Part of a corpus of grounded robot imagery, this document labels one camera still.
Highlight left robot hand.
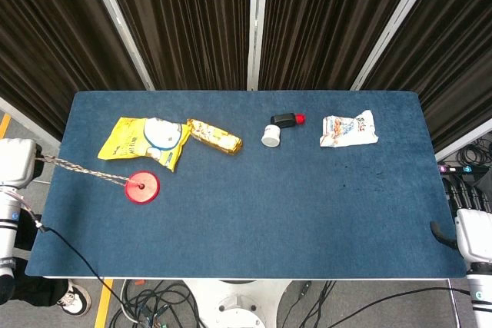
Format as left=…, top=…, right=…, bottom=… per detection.
left=0, top=137, right=44, bottom=190

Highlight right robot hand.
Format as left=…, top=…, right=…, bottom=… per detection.
left=429, top=177, right=492, bottom=263

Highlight red disc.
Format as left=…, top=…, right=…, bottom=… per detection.
left=124, top=170, right=161, bottom=204

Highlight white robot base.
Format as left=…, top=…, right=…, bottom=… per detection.
left=184, top=279, right=293, bottom=328

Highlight power strip with plugs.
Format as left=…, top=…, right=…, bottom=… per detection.
left=437, top=164, right=492, bottom=174

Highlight yellow snack bag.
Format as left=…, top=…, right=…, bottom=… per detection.
left=97, top=116, right=192, bottom=173

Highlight black and white sneaker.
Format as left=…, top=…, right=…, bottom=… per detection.
left=56, top=280, right=92, bottom=317

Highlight white crumpled snack packet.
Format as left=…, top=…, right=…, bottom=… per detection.
left=319, top=109, right=380, bottom=149

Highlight yellow floor tape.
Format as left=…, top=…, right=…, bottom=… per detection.
left=94, top=279, right=115, bottom=328

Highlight gold wrapped snack bar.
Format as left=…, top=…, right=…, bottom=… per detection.
left=186, top=118, right=243, bottom=155

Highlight black bottle with red cap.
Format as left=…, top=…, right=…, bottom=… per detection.
left=270, top=112, right=307, bottom=128

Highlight dark pleated curtain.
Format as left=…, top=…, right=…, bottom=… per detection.
left=0, top=0, right=492, bottom=152

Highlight small white jar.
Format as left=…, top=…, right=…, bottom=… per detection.
left=261, top=124, right=282, bottom=148

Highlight blue table mat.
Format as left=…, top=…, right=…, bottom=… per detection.
left=25, top=91, right=468, bottom=279

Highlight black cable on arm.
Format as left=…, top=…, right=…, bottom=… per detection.
left=36, top=224, right=135, bottom=328

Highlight white curtain frame post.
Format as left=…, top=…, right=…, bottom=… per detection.
left=246, top=0, right=269, bottom=91
left=349, top=0, right=439, bottom=91
left=81, top=0, right=156, bottom=91

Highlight tangled floor cables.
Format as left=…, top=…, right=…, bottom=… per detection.
left=121, top=280, right=204, bottom=328

